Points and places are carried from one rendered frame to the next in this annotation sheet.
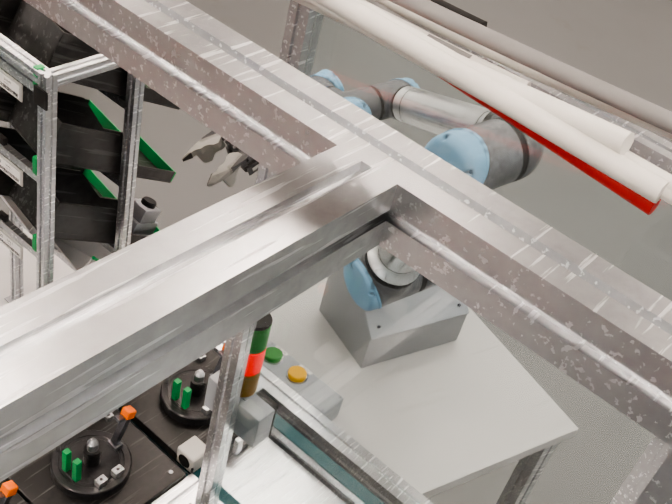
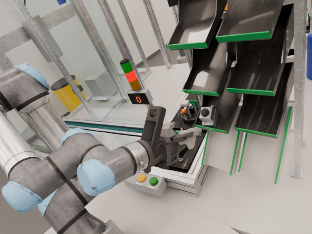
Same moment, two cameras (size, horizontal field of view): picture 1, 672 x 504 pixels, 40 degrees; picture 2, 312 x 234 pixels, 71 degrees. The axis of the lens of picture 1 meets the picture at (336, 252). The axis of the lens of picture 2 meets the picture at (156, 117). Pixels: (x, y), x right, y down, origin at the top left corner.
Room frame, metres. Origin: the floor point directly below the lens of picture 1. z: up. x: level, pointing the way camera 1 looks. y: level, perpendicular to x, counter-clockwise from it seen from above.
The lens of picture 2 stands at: (2.04, 0.36, 1.74)
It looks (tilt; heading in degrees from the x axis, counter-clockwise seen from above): 33 degrees down; 193
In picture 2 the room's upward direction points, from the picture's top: 24 degrees counter-clockwise
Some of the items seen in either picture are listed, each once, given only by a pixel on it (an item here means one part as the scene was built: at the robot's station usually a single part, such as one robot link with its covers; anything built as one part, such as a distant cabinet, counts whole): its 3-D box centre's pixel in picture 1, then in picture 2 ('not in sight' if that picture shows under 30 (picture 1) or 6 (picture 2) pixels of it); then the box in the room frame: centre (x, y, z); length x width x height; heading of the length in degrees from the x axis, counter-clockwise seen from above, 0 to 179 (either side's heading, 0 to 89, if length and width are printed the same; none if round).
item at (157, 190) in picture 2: not in sight; (144, 182); (1.36, 0.01, 0.93); 0.21 x 0.07 x 0.06; 59
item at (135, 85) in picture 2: not in sight; (134, 83); (1.02, 0.09, 1.29); 0.05 x 0.05 x 0.05
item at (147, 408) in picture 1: (195, 401); (175, 147); (1.22, 0.19, 0.96); 0.24 x 0.24 x 0.02; 59
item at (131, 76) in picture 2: not in sight; (130, 75); (1.02, 0.09, 1.34); 0.05 x 0.05 x 0.05
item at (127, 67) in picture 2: not in sight; (126, 66); (1.02, 0.09, 1.39); 0.05 x 0.05 x 0.05
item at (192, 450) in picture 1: (192, 454); not in sight; (1.08, 0.16, 0.97); 0.05 x 0.05 x 0.04; 59
